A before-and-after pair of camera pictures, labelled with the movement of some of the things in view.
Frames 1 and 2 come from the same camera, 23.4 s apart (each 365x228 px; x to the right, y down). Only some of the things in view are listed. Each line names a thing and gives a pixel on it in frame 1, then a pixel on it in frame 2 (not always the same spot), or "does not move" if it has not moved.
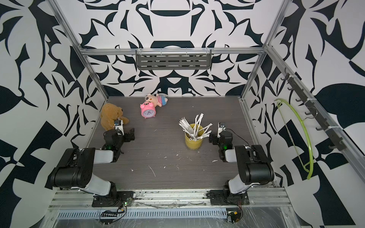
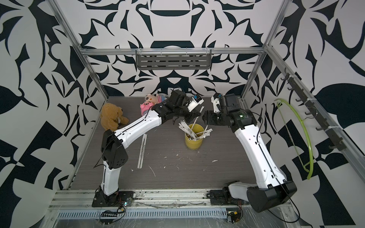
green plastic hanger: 295,110 does not move
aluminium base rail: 259,198 does not move
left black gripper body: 127,138 -> 184,114
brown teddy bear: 110,113 does not move
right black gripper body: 216,139 -> 218,118
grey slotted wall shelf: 173,59 does not move
